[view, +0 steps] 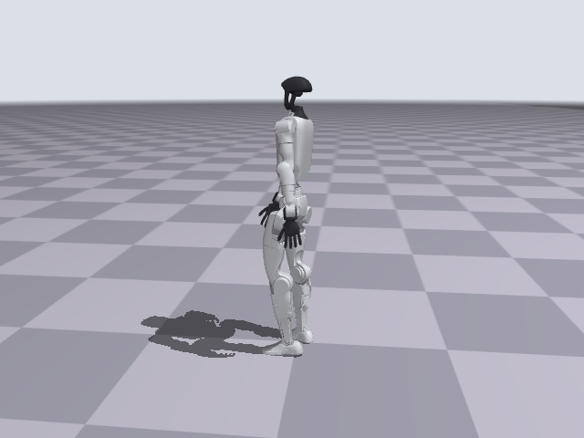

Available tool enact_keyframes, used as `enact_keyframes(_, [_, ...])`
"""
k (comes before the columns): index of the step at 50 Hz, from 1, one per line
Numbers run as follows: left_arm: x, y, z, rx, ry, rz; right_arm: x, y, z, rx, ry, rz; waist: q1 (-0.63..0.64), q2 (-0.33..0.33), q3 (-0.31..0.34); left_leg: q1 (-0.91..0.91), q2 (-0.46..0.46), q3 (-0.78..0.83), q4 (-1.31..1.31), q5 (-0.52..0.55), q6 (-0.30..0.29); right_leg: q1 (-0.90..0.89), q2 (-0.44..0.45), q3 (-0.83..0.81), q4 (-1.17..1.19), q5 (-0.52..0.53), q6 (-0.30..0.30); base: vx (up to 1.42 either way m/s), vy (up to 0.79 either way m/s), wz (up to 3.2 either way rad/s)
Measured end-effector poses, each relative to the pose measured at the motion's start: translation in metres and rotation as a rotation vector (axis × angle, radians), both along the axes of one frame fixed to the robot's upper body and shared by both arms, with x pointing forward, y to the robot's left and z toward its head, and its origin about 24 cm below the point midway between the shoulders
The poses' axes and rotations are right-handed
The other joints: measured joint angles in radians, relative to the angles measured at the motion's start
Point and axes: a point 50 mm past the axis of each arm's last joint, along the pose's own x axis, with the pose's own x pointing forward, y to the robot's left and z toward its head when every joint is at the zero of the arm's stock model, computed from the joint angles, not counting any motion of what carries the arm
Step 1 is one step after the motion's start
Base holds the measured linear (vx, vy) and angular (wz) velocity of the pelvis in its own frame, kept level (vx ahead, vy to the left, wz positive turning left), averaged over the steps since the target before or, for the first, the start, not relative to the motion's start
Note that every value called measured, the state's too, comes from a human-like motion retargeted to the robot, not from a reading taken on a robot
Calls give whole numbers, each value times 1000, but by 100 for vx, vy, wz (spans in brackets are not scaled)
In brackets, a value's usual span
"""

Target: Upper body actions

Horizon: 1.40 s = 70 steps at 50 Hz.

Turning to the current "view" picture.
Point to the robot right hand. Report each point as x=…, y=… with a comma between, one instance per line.
x=271, y=208

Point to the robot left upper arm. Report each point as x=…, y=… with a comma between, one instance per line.
x=285, y=130

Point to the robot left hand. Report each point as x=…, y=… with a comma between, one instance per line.
x=291, y=228

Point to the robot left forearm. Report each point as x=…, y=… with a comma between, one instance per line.
x=287, y=184

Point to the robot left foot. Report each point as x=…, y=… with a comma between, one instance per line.
x=278, y=349

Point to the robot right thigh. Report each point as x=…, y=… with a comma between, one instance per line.
x=298, y=270

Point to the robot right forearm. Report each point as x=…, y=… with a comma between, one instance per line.
x=279, y=195

